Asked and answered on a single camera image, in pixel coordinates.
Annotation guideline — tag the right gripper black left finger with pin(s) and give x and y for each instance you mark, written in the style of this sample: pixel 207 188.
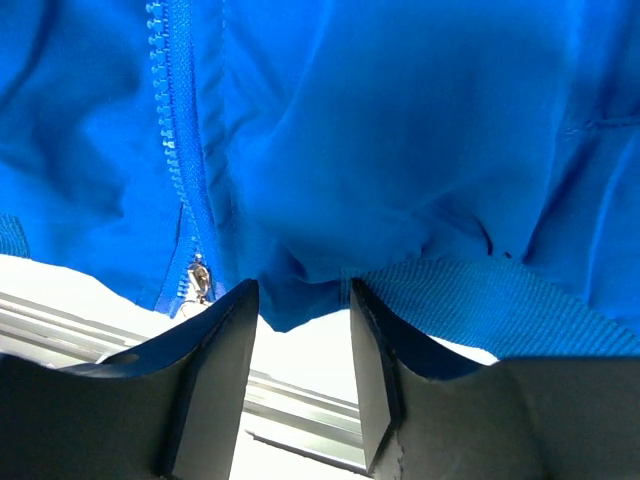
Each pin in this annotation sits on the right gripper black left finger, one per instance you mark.
pixel 168 408

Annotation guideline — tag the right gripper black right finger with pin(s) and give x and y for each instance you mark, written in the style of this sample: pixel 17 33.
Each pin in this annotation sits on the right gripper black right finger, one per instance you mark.
pixel 427 412

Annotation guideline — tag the aluminium table front rail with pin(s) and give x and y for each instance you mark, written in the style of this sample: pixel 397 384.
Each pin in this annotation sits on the aluminium table front rail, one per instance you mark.
pixel 301 402

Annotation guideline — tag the blue white red jacket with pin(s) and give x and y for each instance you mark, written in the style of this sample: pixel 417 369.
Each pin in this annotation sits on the blue white red jacket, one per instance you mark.
pixel 475 163

